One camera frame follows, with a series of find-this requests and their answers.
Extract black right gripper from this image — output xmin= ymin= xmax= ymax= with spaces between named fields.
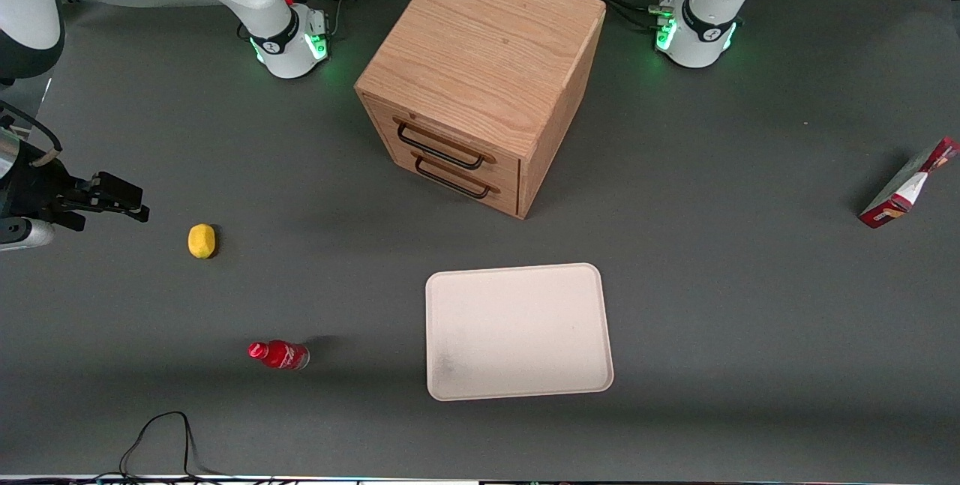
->
xmin=0 ymin=157 xmax=151 ymax=231

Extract red cookie box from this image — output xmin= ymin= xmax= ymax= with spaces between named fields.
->
xmin=858 ymin=136 xmax=960 ymax=229

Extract beige plastic tray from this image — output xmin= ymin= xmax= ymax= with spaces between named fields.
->
xmin=425 ymin=263 xmax=614 ymax=402

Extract yellow lemon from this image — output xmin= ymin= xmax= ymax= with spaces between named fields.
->
xmin=187 ymin=223 xmax=217 ymax=259

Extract red cola bottle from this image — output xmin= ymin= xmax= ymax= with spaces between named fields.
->
xmin=247 ymin=340 xmax=311 ymax=371

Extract wooden drawer cabinet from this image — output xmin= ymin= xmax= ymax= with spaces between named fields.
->
xmin=354 ymin=0 xmax=607 ymax=220

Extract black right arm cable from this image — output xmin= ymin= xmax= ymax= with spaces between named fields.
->
xmin=0 ymin=100 xmax=62 ymax=169

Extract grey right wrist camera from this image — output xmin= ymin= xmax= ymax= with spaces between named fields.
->
xmin=0 ymin=217 xmax=56 ymax=252

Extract thin black looped cable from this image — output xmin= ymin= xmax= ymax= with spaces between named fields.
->
xmin=118 ymin=411 xmax=227 ymax=483

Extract black upper drawer handle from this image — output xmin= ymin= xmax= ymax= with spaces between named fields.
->
xmin=395 ymin=120 xmax=487 ymax=171

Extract black drawer handle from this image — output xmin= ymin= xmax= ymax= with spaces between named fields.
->
xmin=395 ymin=120 xmax=487 ymax=171
xmin=414 ymin=155 xmax=492 ymax=199

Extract black lower drawer handle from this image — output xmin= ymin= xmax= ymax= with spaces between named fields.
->
xmin=414 ymin=155 xmax=492 ymax=199

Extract black left arm base cables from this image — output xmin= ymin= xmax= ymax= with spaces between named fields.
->
xmin=574 ymin=0 xmax=665 ymax=30

